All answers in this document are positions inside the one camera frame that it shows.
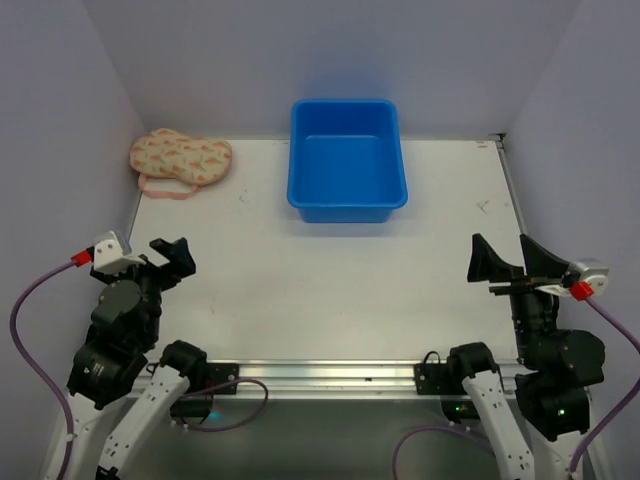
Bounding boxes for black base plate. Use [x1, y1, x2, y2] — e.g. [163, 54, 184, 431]
[170, 362, 240, 424]
[413, 350, 480, 425]

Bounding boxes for aluminium mounting rail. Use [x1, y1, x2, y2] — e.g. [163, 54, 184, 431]
[210, 359, 429, 400]

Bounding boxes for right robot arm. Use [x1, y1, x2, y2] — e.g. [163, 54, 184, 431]
[446, 233, 609, 479]

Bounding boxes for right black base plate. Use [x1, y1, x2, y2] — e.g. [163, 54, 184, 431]
[413, 350, 480, 425]

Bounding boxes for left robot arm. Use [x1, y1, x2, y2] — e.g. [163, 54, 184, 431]
[45, 232, 207, 479]

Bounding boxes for floral mesh laundry bag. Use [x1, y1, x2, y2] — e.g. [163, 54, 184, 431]
[129, 128, 233, 200]

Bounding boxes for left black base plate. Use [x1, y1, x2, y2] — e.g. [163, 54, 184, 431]
[170, 362, 240, 424]

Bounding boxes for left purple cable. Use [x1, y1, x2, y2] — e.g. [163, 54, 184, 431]
[9, 262, 81, 480]

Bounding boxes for purple cable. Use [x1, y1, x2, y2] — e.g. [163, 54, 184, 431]
[569, 294, 640, 480]
[9, 262, 81, 480]

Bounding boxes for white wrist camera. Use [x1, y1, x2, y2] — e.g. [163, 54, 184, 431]
[71, 230, 145, 275]
[533, 257, 611, 302]

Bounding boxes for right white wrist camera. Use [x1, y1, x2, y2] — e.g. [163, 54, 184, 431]
[533, 257, 611, 302]

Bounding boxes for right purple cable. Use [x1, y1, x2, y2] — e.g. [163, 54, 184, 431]
[569, 294, 640, 480]

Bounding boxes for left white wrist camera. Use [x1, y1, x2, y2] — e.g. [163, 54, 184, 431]
[71, 230, 145, 275]

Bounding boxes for blue plastic bin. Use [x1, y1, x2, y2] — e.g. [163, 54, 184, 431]
[287, 99, 408, 223]

